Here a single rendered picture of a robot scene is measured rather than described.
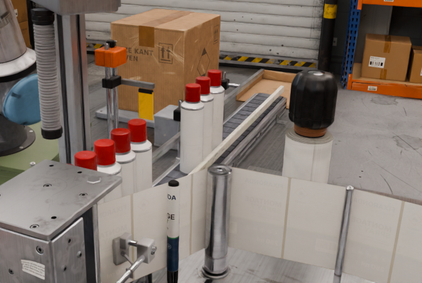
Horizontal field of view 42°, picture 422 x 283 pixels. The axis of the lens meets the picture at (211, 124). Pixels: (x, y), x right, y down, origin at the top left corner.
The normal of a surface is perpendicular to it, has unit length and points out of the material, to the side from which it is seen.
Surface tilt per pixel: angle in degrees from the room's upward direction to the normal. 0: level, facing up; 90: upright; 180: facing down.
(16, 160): 4
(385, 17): 90
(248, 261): 0
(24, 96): 101
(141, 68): 90
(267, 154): 0
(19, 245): 90
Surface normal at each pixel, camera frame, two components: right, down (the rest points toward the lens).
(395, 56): -0.27, 0.34
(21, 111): 0.74, 0.43
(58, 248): 0.92, 0.17
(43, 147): 0.07, -0.91
